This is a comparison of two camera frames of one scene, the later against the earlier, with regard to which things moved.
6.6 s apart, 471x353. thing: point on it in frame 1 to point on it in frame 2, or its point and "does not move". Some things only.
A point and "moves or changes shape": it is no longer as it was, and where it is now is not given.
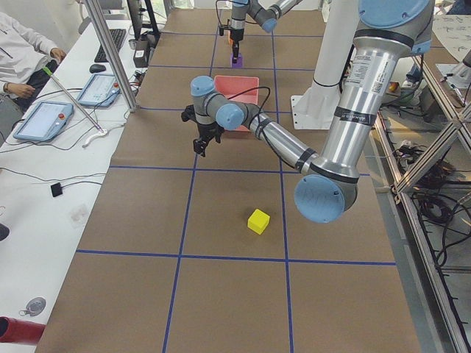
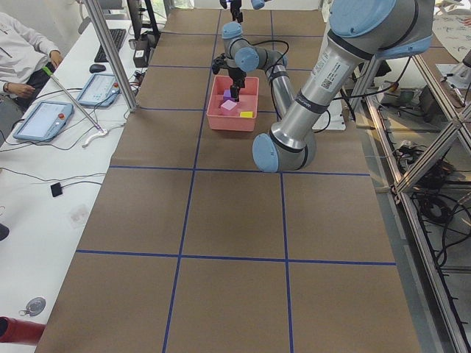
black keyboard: x=118 y=36 does not move
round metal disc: x=34 y=307 does not move
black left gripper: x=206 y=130 to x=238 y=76
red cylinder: x=18 y=331 does not move
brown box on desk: x=140 y=56 does not move
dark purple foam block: x=239 y=60 moves or changes shape
